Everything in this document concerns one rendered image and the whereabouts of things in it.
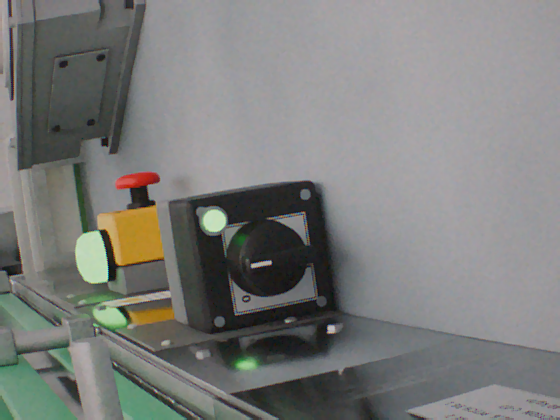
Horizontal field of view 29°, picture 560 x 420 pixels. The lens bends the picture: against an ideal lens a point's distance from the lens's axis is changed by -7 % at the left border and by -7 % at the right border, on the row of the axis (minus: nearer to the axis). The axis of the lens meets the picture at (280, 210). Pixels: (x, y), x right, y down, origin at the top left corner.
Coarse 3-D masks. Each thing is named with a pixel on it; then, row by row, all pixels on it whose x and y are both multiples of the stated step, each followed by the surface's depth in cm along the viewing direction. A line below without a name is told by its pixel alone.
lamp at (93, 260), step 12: (84, 240) 94; (96, 240) 94; (108, 240) 94; (84, 252) 94; (96, 252) 94; (108, 252) 94; (84, 264) 94; (96, 264) 94; (108, 264) 94; (84, 276) 95; (96, 276) 94; (108, 276) 95
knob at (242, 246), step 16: (256, 224) 66; (272, 224) 65; (240, 240) 65; (256, 240) 64; (272, 240) 65; (288, 240) 65; (240, 256) 64; (256, 256) 63; (272, 256) 63; (288, 256) 64; (304, 256) 64; (240, 272) 65; (256, 272) 63; (272, 272) 65; (288, 272) 65; (304, 272) 66; (256, 288) 65; (272, 288) 65; (288, 288) 65
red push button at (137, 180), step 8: (128, 176) 95; (136, 176) 95; (144, 176) 95; (152, 176) 96; (120, 184) 95; (128, 184) 95; (136, 184) 95; (144, 184) 95; (136, 192) 96; (144, 192) 96; (136, 200) 96; (144, 200) 96
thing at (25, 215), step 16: (16, 176) 154; (16, 192) 154; (32, 192) 140; (16, 208) 154; (32, 208) 139; (16, 224) 154; (32, 224) 139; (32, 240) 139; (32, 256) 154; (32, 272) 154
